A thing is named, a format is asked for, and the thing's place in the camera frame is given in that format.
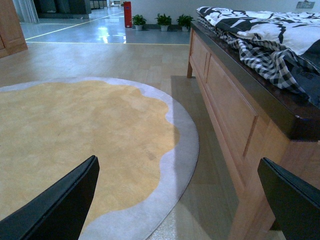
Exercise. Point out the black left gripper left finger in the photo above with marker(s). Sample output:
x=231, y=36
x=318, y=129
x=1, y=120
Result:
x=58, y=213

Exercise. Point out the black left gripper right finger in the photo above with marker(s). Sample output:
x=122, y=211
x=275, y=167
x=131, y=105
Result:
x=294, y=202

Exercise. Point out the round yellow and grey rug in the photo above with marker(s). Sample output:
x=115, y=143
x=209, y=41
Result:
x=146, y=143

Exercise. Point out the black and white checkered blanket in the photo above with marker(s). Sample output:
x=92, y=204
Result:
x=277, y=64

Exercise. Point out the black and white floral duvet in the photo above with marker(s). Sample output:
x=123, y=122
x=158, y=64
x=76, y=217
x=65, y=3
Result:
x=299, y=32

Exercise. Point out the wooden cabinet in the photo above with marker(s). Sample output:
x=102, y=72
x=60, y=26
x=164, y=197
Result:
x=12, y=39

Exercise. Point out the left potted green plant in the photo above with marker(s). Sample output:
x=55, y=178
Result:
x=138, y=21

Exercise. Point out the potted green plant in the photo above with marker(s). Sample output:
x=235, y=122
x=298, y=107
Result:
x=184, y=21
x=164, y=21
x=138, y=21

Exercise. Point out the right potted green plant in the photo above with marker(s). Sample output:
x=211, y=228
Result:
x=184, y=21

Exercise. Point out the middle potted green plant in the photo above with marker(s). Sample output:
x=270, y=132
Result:
x=164, y=21

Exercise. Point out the red fire extinguisher cabinet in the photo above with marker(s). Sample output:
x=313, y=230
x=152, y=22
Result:
x=127, y=14

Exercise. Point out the wooden bed frame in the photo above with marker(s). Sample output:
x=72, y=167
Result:
x=252, y=119

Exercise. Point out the wall power socket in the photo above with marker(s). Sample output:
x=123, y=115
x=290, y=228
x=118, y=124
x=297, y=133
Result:
x=306, y=4

